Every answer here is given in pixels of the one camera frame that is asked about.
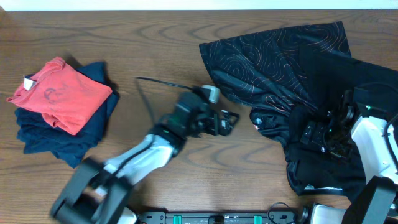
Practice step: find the black jersey with orange lines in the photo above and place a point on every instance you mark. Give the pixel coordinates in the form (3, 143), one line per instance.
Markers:
(262, 70)

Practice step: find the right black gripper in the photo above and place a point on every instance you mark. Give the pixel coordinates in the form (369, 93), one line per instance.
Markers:
(342, 155)

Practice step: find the folded navy blue garment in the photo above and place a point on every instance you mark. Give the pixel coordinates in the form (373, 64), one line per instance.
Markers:
(39, 136)

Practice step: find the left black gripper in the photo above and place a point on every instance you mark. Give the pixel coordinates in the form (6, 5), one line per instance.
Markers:
(213, 121)

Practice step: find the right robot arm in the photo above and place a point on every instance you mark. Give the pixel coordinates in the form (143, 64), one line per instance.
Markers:
(363, 125)

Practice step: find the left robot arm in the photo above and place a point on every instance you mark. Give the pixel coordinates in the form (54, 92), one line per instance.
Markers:
(98, 192)

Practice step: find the folded orange t-shirt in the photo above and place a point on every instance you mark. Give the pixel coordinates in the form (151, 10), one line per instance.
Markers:
(65, 98)

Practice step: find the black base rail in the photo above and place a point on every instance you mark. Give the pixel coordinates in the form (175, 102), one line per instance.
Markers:
(157, 217)

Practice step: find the plain black garment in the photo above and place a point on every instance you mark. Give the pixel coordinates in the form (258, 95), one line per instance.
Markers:
(329, 76)

